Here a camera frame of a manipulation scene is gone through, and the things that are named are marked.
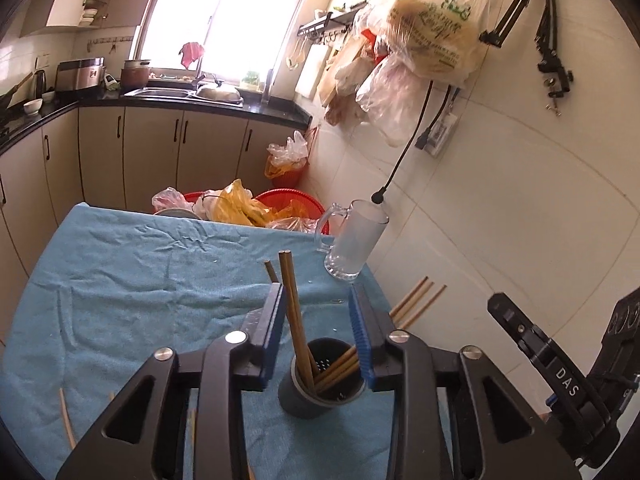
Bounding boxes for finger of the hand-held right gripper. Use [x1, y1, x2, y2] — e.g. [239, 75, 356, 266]
[487, 292, 551, 368]

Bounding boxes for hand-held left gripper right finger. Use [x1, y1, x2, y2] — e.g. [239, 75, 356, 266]
[349, 282, 584, 480]

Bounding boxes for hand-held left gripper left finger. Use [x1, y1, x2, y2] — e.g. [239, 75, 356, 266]
[55, 282, 289, 480]

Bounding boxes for dark grey chopstick holder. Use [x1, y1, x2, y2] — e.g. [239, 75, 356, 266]
[277, 337, 369, 420]

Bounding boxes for clear glass mug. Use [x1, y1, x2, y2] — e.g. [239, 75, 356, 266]
[314, 199, 390, 282]

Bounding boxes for crumpled clear plastic bag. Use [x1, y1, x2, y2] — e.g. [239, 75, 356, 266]
[265, 200, 321, 234]

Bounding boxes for yellow plastic bag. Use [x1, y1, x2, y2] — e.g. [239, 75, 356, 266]
[200, 179, 274, 229]

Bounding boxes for large red plastic basket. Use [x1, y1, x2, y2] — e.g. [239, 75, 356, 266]
[252, 188, 334, 235]

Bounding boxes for blue table cloth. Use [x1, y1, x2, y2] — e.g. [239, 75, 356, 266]
[0, 202, 401, 480]

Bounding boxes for plastic-lined red trash bin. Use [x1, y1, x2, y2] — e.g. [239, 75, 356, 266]
[264, 130, 310, 191]

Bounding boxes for metal bowl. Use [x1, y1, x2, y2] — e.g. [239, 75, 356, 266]
[152, 207, 201, 221]

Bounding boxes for black kitchen countertop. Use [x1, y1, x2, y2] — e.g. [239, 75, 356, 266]
[0, 92, 313, 157]

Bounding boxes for hanging tan bags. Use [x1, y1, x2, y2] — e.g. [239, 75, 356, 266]
[320, 35, 381, 129]

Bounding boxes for beige kitchen base cabinets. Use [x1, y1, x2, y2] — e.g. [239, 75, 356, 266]
[0, 105, 308, 291]

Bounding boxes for white cutting board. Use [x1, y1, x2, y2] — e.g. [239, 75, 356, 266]
[295, 44, 329, 99]

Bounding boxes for steel kitchen sink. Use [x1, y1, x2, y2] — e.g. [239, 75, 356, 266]
[124, 85, 245, 107]

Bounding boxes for hanging ladle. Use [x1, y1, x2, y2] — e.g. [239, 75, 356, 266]
[286, 37, 307, 71]

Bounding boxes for kitchen faucet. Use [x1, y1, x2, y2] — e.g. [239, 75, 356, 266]
[192, 57, 224, 89]

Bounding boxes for pink cloth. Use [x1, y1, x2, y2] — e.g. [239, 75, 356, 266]
[180, 41, 206, 70]

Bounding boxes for brown cooking pot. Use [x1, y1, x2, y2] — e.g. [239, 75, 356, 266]
[122, 59, 153, 89]

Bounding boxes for large hanging white plastic bag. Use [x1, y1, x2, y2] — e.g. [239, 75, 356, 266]
[380, 0, 494, 87]

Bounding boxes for kitchen window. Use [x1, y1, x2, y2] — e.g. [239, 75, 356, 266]
[132, 0, 321, 84]

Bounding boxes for silver rice cooker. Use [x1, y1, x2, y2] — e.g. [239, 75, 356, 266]
[55, 57, 107, 94]

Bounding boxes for black frying pan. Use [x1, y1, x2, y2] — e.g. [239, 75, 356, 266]
[0, 72, 34, 113]

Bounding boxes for stacked bowls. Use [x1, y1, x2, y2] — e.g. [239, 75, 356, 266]
[79, 0, 101, 29]

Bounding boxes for black cable with plug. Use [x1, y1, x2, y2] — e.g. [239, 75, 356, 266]
[370, 79, 435, 206]

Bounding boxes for metal wall rack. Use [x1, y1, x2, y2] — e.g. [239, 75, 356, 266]
[297, 10, 371, 39]

